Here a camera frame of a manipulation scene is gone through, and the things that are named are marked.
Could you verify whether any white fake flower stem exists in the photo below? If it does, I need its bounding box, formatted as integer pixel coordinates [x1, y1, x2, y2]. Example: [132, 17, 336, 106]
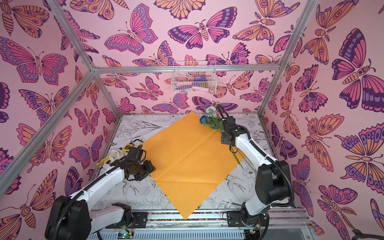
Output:
[204, 106, 224, 133]

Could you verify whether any pink fake rose stem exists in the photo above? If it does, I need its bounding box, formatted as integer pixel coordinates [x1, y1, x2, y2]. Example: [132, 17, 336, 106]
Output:
[230, 146, 245, 168]

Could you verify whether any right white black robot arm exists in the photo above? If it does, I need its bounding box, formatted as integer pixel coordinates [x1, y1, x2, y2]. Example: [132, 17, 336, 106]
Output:
[222, 117, 295, 226]

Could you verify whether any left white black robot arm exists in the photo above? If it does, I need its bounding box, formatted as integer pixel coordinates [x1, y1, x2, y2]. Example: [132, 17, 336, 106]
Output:
[45, 145, 156, 240]

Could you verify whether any yellow tape measure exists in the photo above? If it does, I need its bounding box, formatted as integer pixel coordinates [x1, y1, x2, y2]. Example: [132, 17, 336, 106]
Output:
[123, 144, 132, 153]

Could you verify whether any white ribbon bundle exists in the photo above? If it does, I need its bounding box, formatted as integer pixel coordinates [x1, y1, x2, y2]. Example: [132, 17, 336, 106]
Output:
[105, 149, 128, 165]

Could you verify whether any blue fake flower stem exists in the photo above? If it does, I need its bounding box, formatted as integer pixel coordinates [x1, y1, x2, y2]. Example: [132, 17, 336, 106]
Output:
[200, 116, 208, 125]

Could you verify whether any yellow handled tool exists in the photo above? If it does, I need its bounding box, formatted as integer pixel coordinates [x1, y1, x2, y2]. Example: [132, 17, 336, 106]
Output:
[97, 156, 109, 168]

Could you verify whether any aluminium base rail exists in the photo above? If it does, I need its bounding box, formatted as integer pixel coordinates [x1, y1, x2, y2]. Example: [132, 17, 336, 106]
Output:
[88, 209, 317, 240]

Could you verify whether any green circuit board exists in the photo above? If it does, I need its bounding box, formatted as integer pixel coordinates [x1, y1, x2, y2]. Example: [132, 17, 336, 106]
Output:
[118, 231, 134, 240]

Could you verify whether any white wire wall basket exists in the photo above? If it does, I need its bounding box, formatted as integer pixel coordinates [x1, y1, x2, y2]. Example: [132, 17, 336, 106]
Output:
[170, 61, 218, 94]

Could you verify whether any orange wrapping paper sheet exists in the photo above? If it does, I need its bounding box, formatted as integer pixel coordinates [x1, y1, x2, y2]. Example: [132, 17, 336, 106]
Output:
[143, 112, 238, 219]

